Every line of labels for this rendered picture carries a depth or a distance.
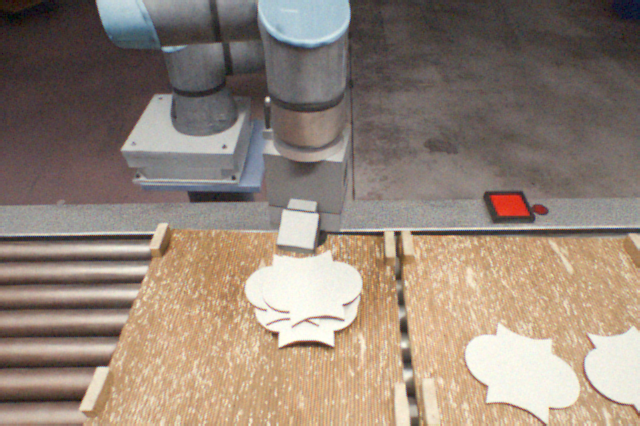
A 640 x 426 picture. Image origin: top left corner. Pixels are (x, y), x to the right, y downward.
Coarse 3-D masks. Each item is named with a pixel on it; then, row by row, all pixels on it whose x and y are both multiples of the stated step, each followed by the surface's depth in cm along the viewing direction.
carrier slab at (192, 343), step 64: (192, 256) 75; (256, 256) 75; (128, 320) 66; (192, 320) 66; (256, 320) 66; (384, 320) 66; (128, 384) 59; (192, 384) 59; (256, 384) 59; (320, 384) 59; (384, 384) 59
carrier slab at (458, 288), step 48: (432, 240) 77; (480, 240) 77; (528, 240) 77; (576, 240) 77; (432, 288) 70; (480, 288) 70; (528, 288) 70; (576, 288) 70; (624, 288) 70; (432, 336) 64; (528, 336) 64; (576, 336) 64; (480, 384) 59
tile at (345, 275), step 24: (288, 264) 68; (312, 264) 68; (336, 264) 68; (264, 288) 65; (288, 288) 65; (312, 288) 65; (336, 288) 65; (360, 288) 65; (288, 312) 63; (312, 312) 62; (336, 312) 62
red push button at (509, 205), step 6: (492, 198) 86; (498, 198) 86; (504, 198) 86; (510, 198) 86; (516, 198) 86; (498, 204) 85; (504, 204) 85; (510, 204) 85; (516, 204) 85; (522, 204) 85; (498, 210) 84; (504, 210) 84; (510, 210) 84; (516, 210) 84; (522, 210) 84
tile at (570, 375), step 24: (480, 336) 63; (504, 336) 63; (480, 360) 61; (504, 360) 61; (528, 360) 61; (552, 360) 61; (504, 384) 58; (528, 384) 58; (552, 384) 58; (576, 384) 58; (528, 408) 56; (552, 408) 56
